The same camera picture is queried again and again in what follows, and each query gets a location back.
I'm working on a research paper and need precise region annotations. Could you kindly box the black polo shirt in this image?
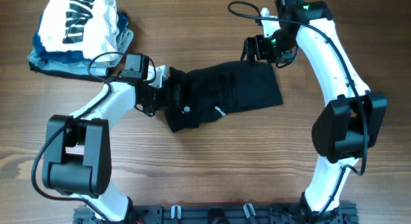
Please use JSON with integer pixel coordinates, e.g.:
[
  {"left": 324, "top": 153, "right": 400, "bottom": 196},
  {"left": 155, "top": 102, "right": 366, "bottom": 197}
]
[{"left": 164, "top": 61, "right": 283, "bottom": 133}]

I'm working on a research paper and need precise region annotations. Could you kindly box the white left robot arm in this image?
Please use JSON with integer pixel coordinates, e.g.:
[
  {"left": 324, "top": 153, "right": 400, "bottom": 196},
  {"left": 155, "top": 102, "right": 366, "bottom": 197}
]
[{"left": 31, "top": 77, "right": 171, "bottom": 223}]

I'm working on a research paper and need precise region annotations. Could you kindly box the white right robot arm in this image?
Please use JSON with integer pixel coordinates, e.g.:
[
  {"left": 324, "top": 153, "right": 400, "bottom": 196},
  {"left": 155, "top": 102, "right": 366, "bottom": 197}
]
[{"left": 240, "top": 0, "right": 387, "bottom": 223}]

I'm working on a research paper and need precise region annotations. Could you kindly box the light blue denim garment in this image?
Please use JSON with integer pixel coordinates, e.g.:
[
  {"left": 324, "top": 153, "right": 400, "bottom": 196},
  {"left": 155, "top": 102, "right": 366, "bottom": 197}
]
[{"left": 28, "top": 33, "right": 121, "bottom": 81}]

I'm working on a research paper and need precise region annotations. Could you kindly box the blue folded garment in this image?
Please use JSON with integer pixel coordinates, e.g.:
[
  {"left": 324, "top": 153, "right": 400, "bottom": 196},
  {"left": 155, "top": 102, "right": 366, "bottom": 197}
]
[{"left": 33, "top": 12, "right": 133, "bottom": 64}]

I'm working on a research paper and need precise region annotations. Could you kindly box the white shirt with black print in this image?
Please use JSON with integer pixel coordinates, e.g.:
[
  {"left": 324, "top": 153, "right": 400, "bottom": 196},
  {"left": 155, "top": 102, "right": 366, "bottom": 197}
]
[{"left": 38, "top": 0, "right": 119, "bottom": 61}]

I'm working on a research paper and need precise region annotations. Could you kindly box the black folded garment under pile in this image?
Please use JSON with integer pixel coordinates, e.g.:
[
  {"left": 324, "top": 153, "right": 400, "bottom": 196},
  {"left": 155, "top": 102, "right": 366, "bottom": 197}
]
[{"left": 28, "top": 62, "right": 114, "bottom": 82}]

